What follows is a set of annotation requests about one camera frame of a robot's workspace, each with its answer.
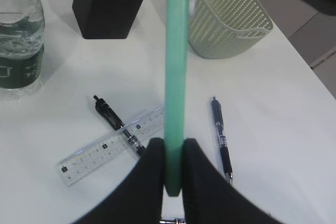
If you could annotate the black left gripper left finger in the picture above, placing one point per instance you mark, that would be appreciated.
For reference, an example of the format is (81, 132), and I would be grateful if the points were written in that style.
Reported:
(138, 198)

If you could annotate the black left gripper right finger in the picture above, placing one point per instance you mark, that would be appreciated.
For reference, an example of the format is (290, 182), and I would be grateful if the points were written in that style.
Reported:
(208, 197)

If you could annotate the transparent plastic ruler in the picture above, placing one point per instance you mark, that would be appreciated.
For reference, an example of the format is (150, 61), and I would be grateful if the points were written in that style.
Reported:
(101, 151)

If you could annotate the dark blue pen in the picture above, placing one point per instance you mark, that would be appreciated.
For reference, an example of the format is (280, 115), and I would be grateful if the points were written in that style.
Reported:
(221, 138)

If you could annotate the clear water bottle green label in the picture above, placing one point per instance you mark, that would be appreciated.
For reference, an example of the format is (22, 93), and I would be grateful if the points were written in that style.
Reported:
(22, 47)

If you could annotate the green woven plastic basket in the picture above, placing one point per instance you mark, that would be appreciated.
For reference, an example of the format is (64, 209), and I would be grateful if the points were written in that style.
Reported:
(226, 28)

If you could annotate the black pen on ruler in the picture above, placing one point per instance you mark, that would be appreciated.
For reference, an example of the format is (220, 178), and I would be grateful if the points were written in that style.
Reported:
(116, 123)

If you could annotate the black square pen holder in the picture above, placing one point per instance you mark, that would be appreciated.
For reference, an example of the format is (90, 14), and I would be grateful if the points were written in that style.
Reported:
(105, 19)

